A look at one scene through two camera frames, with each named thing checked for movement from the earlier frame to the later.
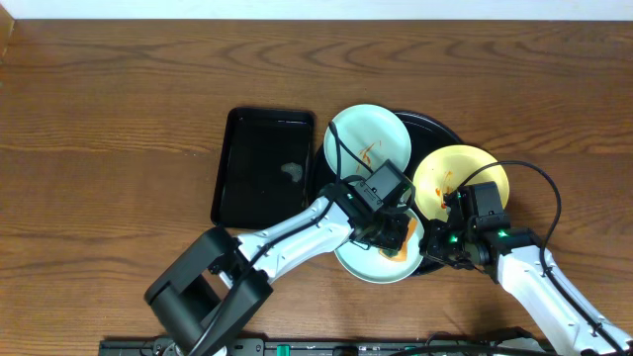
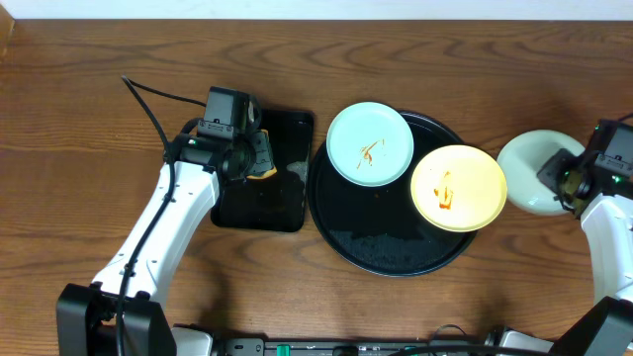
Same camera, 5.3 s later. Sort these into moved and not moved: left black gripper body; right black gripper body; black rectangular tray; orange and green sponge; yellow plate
Moved: orange and green sponge; left black gripper body; right black gripper body
Not moved: yellow plate; black rectangular tray
